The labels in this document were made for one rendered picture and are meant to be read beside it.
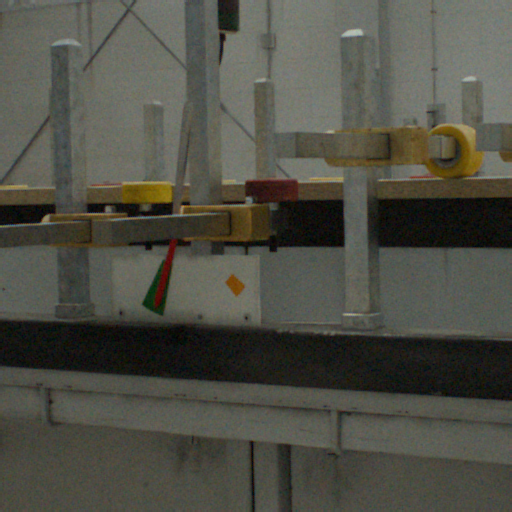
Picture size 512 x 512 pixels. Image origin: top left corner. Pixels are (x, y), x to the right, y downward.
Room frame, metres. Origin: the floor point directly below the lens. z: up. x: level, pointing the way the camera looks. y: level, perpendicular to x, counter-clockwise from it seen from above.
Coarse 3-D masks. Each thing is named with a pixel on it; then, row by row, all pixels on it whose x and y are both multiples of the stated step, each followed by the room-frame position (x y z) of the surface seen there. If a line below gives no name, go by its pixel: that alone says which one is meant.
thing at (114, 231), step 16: (96, 224) 1.68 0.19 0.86; (112, 224) 1.67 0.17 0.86; (128, 224) 1.69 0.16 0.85; (144, 224) 1.72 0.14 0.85; (160, 224) 1.75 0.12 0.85; (176, 224) 1.78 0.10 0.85; (192, 224) 1.82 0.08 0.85; (208, 224) 1.85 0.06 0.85; (224, 224) 1.88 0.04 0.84; (272, 224) 1.99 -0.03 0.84; (288, 224) 2.03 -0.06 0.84; (96, 240) 1.68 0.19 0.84; (112, 240) 1.67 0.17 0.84; (128, 240) 1.69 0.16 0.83; (144, 240) 1.72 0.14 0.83
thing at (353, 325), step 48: (0, 336) 2.11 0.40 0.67; (48, 336) 2.05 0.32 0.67; (240, 336) 1.87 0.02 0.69; (288, 336) 1.83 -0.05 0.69; (336, 336) 1.79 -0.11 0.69; (384, 336) 1.76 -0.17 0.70; (432, 336) 1.72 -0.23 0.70; (480, 336) 1.70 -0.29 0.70; (288, 384) 1.83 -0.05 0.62; (336, 384) 1.79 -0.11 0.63; (384, 384) 1.76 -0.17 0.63; (432, 384) 1.72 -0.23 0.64; (480, 384) 1.69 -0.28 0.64
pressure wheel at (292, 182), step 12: (252, 180) 2.00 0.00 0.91; (264, 180) 1.99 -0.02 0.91; (276, 180) 1.99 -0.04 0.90; (288, 180) 2.00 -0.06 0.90; (252, 192) 2.00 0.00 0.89; (264, 192) 1.99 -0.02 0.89; (276, 192) 1.99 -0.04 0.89; (288, 192) 1.99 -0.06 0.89; (264, 204) 2.02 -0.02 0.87; (276, 204) 2.02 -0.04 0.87; (276, 240) 2.02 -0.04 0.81
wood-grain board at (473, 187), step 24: (0, 192) 2.40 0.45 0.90; (24, 192) 2.37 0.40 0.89; (48, 192) 2.34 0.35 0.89; (96, 192) 2.28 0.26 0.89; (120, 192) 2.26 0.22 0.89; (240, 192) 2.13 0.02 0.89; (312, 192) 2.06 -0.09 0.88; (336, 192) 2.04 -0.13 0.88; (384, 192) 2.00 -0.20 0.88; (408, 192) 1.98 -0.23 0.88; (432, 192) 1.96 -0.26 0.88; (456, 192) 1.94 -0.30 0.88; (480, 192) 1.92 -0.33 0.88; (504, 192) 1.90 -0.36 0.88
